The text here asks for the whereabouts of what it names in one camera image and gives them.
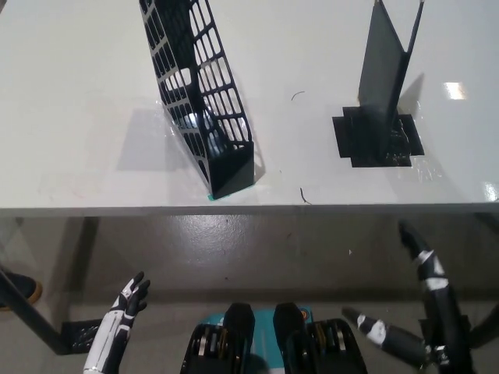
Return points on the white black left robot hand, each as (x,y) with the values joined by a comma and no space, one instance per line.
(113,331)

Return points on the black teal robot body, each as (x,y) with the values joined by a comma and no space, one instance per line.
(273,343)

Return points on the dark grey notebook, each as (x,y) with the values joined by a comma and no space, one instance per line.
(380,78)

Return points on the teal tape strip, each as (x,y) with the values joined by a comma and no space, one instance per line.
(212,198)

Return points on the black shoe with tan sole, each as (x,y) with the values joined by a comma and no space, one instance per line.
(23,286)

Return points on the black tape patch on table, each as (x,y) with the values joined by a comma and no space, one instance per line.
(349,136)

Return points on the black mesh file shelf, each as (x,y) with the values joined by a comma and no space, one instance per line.
(230,171)

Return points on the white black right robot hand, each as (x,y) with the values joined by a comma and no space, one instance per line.
(440,308)

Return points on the black metal table leg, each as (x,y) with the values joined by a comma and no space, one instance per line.
(485,327)
(31,315)

